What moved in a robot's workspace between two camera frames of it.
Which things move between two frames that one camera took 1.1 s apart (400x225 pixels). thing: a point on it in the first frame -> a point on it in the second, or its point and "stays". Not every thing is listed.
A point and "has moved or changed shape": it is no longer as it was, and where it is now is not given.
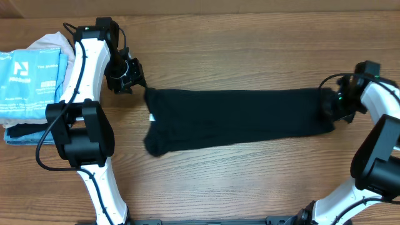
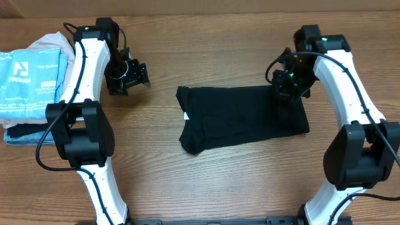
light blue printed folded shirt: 30,80 stays
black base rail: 272,220 stays
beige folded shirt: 55,40 stays
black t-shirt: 183,119 has moved or changed shape
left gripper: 137,76 stays
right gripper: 348,117 -> 284,91
